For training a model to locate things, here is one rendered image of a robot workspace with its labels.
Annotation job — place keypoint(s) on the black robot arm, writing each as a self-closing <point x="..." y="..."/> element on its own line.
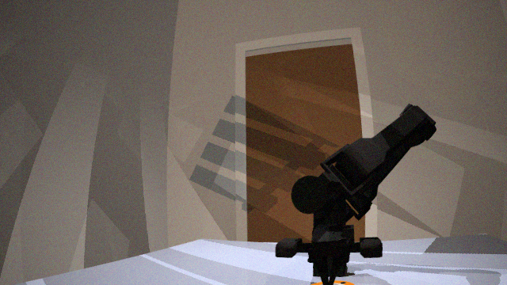
<point x="360" y="167"/>

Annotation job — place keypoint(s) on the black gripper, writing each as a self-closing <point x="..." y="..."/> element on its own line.
<point x="368" y="247"/>

